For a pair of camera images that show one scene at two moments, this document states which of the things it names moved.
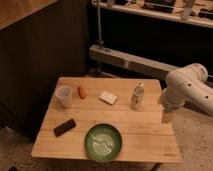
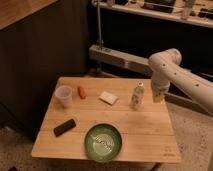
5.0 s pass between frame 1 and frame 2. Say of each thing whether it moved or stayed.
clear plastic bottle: stayed
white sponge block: stayed
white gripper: moved
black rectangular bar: stayed
